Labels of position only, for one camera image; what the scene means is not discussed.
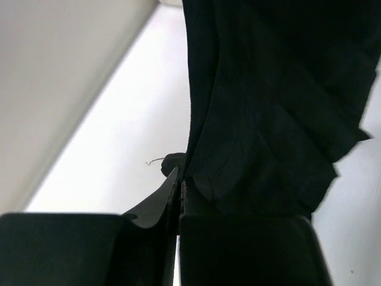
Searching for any black pleated skirt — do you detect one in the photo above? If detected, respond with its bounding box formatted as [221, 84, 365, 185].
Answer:
[160, 0, 381, 220]

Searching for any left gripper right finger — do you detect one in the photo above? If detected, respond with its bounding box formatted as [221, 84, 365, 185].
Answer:
[179, 179, 333, 285]

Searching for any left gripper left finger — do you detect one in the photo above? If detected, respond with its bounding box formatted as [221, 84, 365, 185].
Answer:
[1, 170, 178, 285]

